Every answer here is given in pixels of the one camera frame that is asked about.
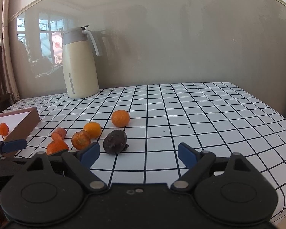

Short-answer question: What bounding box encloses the large orange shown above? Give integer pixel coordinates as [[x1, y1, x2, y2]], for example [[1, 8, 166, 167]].
[[46, 139, 69, 155]]

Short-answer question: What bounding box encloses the brown cardboard box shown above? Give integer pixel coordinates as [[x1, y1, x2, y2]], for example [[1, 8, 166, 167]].
[[0, 107, 41, 157]]

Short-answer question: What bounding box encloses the cream thermos jug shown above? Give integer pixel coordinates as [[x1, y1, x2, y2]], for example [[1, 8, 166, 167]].
[[62, 25, 103, 100]]

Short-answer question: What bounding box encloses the brown shrivelled orange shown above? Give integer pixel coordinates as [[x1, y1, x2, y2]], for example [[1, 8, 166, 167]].
[[71, 130, 91, 151]]

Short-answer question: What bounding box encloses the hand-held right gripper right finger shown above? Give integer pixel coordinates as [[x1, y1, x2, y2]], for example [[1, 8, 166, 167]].
[[170, 142, 252, 192]]

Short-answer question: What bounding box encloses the carrot piece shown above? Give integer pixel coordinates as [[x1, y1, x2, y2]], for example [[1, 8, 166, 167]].
[[51, 127, 67, 141]]

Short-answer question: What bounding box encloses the beige embroidered curtain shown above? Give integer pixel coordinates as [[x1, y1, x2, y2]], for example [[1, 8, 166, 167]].
[[0, 0, 21, 103]]

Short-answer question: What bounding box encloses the white checked tablecloth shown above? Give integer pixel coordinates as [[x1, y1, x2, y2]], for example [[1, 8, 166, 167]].
[[0, 82, 286, 225]]

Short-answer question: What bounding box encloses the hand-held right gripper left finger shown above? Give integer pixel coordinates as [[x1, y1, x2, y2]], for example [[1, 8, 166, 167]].
[[26, 142, 108, 191]]

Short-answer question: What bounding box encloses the dark shrivelled fruit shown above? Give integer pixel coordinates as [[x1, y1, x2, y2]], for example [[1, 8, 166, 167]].
[[103, 129, 130, 154]]

